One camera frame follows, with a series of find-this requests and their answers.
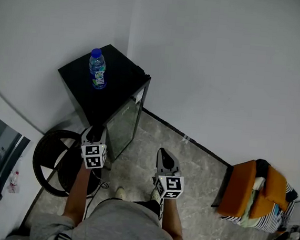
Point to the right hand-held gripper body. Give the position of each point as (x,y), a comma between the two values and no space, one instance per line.
(172,186)

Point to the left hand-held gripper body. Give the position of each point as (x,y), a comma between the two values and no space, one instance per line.
(93,155)

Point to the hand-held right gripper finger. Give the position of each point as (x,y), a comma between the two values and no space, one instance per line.
(174,162)
(158,165)

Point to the black glass cabinet door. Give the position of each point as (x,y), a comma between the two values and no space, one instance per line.
(122,130)

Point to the black mini fridge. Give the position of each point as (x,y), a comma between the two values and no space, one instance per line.
(116,82)

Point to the person's right forearm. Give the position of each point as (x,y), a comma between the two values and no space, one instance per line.
(172,219)

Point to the person's left forearm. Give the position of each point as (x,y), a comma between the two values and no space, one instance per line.
(77,194)

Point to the person's right white shoe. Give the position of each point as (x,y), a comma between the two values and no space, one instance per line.
(156,195)

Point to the person's black shorts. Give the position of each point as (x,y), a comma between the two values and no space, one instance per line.
(149,207)

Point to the dark wicker chair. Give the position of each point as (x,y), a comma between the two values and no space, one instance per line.
(65,172)

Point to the blue capped water bottle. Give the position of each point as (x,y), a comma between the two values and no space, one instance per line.
(98,69)

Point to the person's grey shirt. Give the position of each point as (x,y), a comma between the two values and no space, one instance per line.
(123,233)

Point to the pale green cloth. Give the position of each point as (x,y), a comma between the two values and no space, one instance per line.
(249,210)

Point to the clear bag with small bottles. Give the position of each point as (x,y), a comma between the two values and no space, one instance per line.
(14,183)

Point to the small white cloth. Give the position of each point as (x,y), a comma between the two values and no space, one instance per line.
(260,182)

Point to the black garment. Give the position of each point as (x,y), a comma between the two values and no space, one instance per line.
(262,167)

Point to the black white striped cloth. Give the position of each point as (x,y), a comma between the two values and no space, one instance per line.
(269,223)

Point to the grey framed panel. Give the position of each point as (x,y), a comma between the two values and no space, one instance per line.
(299,210)

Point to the black armchair frame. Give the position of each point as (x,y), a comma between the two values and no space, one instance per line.
(221,187)

